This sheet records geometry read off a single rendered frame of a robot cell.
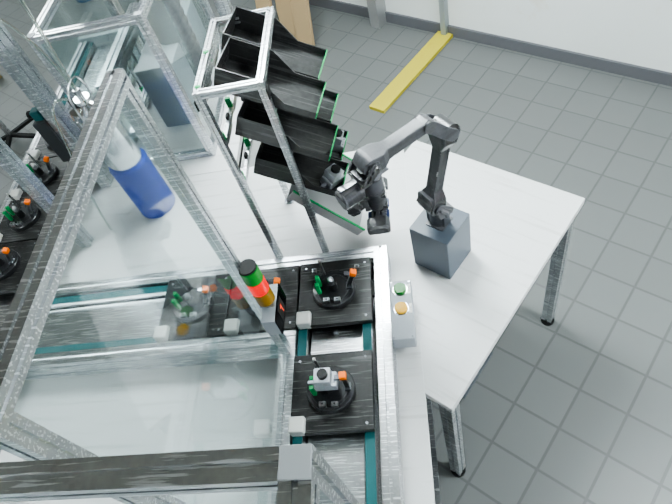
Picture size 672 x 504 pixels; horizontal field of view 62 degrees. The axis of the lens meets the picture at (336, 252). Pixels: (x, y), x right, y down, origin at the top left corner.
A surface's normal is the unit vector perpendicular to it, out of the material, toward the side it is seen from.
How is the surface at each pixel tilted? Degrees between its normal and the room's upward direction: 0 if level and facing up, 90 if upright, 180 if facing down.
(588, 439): 0
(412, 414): 0
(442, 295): 0
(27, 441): 90
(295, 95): 25
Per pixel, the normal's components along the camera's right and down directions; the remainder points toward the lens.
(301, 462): -0.21, -0.58
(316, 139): 0.22, -0.51
